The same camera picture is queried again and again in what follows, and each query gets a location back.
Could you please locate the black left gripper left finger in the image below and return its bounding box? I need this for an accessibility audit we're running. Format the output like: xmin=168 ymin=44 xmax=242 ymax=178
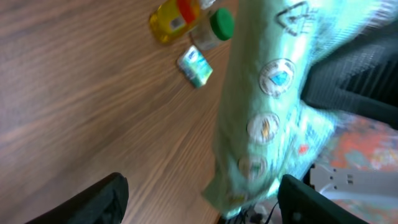
xmin=28 ymin=172 xmax=129 ymax=224

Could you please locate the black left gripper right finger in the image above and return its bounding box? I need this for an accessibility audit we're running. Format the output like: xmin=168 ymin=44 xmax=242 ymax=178
xmin=277 ymin=174 xmax=368 ymax=224

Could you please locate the teal snack bar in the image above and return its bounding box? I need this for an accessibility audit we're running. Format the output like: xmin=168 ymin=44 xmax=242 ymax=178
xmin=203 ymin=0 xmax=397 ymax=219

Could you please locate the teal Kleenex tissue pack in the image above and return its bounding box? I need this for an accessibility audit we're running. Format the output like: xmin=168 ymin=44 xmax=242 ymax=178
xmin=177 ymin=45 xmax=213 ymax=88

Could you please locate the yellow liquid bottle silver cap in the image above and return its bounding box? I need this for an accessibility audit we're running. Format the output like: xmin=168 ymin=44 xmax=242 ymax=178
xmin=149 ymin=0 xmax=216 ymax=44

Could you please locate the green lid jar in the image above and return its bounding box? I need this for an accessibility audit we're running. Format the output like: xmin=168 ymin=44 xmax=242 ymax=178
xmin=191 ymin=7 xmax=234 ymax=51

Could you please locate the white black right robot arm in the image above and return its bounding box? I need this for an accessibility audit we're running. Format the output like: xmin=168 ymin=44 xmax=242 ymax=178
xmin=301 ymin=22 xmax=397 ymax=205

